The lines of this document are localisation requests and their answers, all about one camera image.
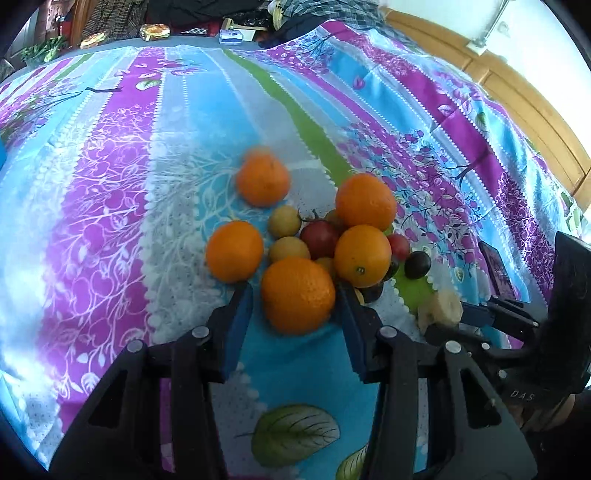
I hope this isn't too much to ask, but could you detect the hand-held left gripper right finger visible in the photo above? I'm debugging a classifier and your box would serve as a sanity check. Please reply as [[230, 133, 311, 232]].
[[336, 282, 540, 480]]

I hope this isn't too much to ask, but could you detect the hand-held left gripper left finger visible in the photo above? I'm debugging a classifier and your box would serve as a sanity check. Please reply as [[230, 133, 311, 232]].
[[48, 281, 254, 480]]

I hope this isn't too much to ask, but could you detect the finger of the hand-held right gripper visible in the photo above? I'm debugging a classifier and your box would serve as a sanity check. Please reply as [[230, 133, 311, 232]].
[[424, 323, 509, 370], [461, 295, 540, 334]]

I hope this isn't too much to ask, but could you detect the peeled banana piece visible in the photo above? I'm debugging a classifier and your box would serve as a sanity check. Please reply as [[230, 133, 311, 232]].
[[417, 290, 464, 330]]

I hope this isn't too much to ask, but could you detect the small mandarin orange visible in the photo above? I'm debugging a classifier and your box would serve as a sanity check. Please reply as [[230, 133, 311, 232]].
[[334, 224, 393, 288], [235, 147, 291, 208], [335, 173, 398, 232], [205, 220, 265, 284], [261, 257, 337, 336]]

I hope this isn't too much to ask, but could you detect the person's right hand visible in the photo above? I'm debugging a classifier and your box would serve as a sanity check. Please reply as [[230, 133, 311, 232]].
[[512, 395, 576, 432]]

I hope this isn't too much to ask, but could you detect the black smartphone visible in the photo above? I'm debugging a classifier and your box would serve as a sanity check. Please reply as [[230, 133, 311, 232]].
[[478, 240, 515, 296]]

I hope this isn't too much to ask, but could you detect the striped floral bed sheet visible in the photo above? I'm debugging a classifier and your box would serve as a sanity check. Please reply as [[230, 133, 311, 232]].
[[0, 18, 591, 480]]

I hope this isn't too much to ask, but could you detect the wooden headboard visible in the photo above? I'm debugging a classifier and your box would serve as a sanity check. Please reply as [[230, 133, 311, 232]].
[[383, 7, 591, 199]]

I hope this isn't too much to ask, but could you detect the black garment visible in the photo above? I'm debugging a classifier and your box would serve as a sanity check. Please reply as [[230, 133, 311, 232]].
[[161, 0, 273, 24]]

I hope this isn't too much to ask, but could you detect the blue plaid cloth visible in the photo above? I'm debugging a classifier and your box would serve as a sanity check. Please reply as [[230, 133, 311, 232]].
[[272, 0, 384, 31]]

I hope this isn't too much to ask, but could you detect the brown checked cloth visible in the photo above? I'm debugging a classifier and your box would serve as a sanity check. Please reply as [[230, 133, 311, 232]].
[[88, 0, 148, 33]]

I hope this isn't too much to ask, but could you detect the green snack packet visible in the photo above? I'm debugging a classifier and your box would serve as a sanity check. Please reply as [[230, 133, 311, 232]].
[[21, 36, 70, 63]]

